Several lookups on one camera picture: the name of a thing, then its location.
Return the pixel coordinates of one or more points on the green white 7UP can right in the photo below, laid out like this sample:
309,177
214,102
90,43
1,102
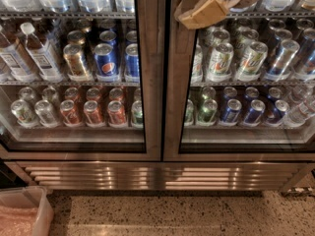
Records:
250,63

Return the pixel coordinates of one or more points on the red soda can middle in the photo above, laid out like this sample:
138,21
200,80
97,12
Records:
93,113

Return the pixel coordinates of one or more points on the blue can lower right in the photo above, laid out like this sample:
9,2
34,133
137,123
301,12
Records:
254,113

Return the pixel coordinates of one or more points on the green can lower right door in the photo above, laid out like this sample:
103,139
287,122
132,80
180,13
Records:
207,113

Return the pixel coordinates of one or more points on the red soda can right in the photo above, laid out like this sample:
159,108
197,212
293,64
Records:
117,114

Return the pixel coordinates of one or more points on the gold soda can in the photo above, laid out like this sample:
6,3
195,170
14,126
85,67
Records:
77,63

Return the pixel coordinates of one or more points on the blue Pepsi can right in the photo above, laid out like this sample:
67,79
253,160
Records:
132,63

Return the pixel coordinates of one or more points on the blue silver can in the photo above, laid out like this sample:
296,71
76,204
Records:
279,63

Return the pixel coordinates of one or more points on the red soda can left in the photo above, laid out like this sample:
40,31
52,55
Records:
71,114

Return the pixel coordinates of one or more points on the green can door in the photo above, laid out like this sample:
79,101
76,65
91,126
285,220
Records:
137,114
207,113

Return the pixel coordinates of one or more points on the clear plastic storage bin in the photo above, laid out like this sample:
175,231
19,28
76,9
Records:
25,212

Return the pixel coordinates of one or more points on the blue Pepsi can front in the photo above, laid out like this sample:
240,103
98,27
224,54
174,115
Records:
106,62

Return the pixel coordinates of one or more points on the blue can lower left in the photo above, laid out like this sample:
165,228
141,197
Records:
230,114

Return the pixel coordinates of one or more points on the brown tea bottle white cap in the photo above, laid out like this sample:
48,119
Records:
42,53

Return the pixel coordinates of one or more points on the brown tea bottle left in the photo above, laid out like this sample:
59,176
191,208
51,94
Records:
16,57

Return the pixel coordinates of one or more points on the silver can far left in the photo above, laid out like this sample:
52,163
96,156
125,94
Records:
24,113

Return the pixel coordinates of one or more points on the glass fridge door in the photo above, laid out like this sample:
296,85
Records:
86,23
286,129

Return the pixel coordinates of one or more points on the blue pepsi can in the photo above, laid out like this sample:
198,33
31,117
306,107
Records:
132,63
106,62

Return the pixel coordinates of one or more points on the green can lower left door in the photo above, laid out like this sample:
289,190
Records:
137,114

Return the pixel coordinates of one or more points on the red soda can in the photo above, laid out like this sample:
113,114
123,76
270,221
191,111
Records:
117,114
71,114
93,113

